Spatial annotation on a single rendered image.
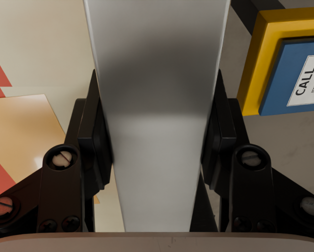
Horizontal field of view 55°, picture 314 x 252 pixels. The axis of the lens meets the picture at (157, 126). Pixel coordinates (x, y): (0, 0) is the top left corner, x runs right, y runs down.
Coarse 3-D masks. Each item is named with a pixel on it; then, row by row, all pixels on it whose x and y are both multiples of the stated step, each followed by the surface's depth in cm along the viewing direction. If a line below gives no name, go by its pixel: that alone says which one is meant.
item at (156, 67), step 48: (96, 0) 8; (144, 0) 8; (192, 0) 8; (96, 48) 9; (144, 48) 9; (192, 48) 9; (144, 96) 10; (192, 96) 10; (144, 144) 12; (192, 144) 12; (144, 192) 14; (192, 192) 14
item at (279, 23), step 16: (240, 0) 46; (256, 0) 42; (272, 0) 42; (240, 16) 46; (256, 16) 41; (272, 16) 30; (288, 16) 30; (304, 16) 30; (256, 32) 32; (272, 32) 30; (288, 32) 30; (304, 32) 31; (256, 48) 32; (272, 48) 32; (256, 64) 33; (272, 64) 33; (240, 80) 37; (256, 80) 34; (240, 96) 38; (256, 96) 36; (256, 112) 38
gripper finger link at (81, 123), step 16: (96, 80) 12; (96, 96) 11; (80, 112) 12; (96, 112) 11; (80, 128) 10; (96, 128) 10; (80, 144) 10; (96, 144) 10; (96, 160) 11; (32, 176) 10; (96, 176) 11; (16, 192) 9; (32, 192) 9; (96, 192) 11; (0, 208) 9; (16, 208) 9; (32, 208) 9; (0, 224) 9; (16, 224) 9
